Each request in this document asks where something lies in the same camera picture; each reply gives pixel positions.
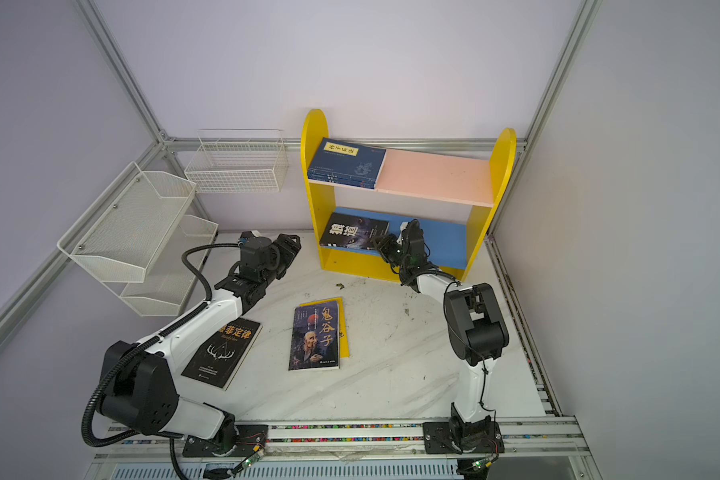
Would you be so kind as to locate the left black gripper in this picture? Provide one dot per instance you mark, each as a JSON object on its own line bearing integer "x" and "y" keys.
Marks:
{"x": 287, "y": 249}

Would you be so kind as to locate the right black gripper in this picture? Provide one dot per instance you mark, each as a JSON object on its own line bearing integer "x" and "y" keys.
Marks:
{"x": 385, "y": 245}

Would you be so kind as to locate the black wolf cover book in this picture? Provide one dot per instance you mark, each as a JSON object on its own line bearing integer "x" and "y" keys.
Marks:
{"x": 352, "y": 232}

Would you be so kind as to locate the navy blue book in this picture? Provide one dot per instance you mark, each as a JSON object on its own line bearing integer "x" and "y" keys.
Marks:
{"x": 345, "y": 163}

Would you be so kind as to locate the dark blue yellow-edged book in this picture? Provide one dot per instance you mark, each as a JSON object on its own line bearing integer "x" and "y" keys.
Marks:
{"x": 315, "y": 339}

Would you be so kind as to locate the black antler cover book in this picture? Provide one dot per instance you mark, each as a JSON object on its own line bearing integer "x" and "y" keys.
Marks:
{"x": 218, "y": 359}

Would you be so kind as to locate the yellow children's book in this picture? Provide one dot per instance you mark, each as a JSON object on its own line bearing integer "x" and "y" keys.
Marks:
{"x": 344, "y": 350}

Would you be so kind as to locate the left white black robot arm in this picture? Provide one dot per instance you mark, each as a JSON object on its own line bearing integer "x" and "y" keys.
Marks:
{"x": 138, "y": 391}

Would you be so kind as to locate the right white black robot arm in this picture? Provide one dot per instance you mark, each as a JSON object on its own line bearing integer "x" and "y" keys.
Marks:
{"x": 477, "y": 334}

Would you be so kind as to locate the yellow pink blue bookshelf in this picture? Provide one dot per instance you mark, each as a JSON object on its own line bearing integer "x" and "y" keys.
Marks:
{"x": 454, "y": 198}

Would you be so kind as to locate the white mesh tiered rack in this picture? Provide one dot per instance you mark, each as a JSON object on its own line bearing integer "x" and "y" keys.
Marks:
{"x": 132, "y": 238}

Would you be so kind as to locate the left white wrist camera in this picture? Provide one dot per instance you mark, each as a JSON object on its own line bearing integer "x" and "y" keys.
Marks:
{"x": 246, "y": 236}

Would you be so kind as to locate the white wire basket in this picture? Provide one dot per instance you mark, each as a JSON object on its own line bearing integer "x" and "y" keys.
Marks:
{"x": 238, "y": 161}

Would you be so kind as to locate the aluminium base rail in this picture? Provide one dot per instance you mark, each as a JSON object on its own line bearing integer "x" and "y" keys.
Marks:
{"x": 522, "y": 448}

